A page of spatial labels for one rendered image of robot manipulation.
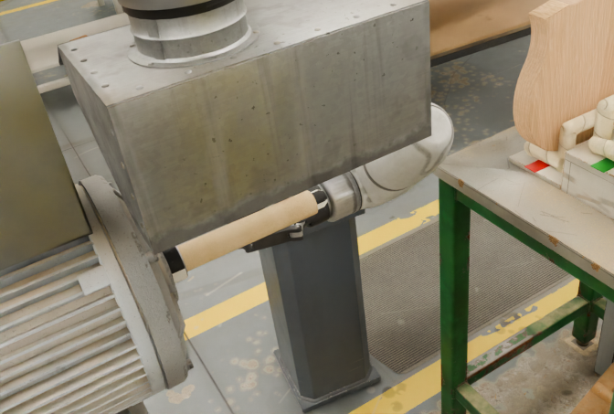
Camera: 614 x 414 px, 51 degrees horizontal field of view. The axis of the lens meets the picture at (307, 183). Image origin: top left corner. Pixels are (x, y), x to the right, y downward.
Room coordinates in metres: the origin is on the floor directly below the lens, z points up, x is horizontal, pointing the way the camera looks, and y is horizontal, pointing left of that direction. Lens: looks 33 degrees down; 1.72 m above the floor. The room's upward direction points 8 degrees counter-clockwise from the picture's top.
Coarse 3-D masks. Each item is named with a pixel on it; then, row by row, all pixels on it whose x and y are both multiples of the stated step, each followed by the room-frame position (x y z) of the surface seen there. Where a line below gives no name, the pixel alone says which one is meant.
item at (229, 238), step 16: (304, 192) 0.68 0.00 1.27; (272, 208) 0.66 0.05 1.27; (288, 208) 0.66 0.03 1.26; (304, 208) 0.66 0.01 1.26; (240, 224) 0.63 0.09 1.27; (256, 224) 0.63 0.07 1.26; (272, 224) 0.64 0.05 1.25; (288, 224) 0.65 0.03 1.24; (192, 240) 0.62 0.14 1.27; (208, 240) 0.61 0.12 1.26; (224, 240) 0.61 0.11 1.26; (240, 240) 0.62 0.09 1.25; (192, 256) 0.60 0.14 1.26; (208, 256) 0.60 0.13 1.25
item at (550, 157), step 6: (528, 144) 1.17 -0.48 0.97; (534, 144) 1.17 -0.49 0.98; (528, 150) 1.17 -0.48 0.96; (534, 150) 1.16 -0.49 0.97; (540, 150) 1.15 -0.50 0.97; (534, 156) 1.16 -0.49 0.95; (540, 156) 1.14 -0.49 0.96; (546, 156) 1.12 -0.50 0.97; (552, 156) 1.12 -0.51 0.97; (558, 156) 1.11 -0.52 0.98; (546, 162) 1.12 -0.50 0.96; (552, 162) 1.11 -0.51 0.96; (558, 162) 1.10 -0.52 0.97; (558, 168) 1.10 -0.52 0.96
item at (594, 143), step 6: (594, 138) 1.03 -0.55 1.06; (588, 144) 1.04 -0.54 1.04; (594, 144) 1.02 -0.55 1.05; (600, 144) 1.01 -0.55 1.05; (606, 144) 1.01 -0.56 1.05; (612, 144) 1.00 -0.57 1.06; (594, 150) 1.02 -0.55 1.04; (600, 150) 1.01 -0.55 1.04; (606, 150) 1.00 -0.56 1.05; (612, 150) 0.99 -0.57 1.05; (606, 156) 1.00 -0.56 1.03; (612, 156) 0.98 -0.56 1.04
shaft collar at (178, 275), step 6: (162, 252) 0.59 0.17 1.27; (168, 252) 0.59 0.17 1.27; (174, 252) 0.59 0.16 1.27; (168, 258) 0.58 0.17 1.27; (174, 258) 0.58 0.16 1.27; (180, 258) 0.59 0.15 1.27; (168, 264) 0.58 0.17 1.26; (174, 264) 0.58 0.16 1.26; (180, 264) 0.58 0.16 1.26; (174, 270) 0.58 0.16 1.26; (180, 270) 0.58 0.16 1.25; (186, 270) 0.58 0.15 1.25; (174, 276) 0.57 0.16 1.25; (180, 276) 0.58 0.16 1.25; (186, 276) 0.58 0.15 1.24
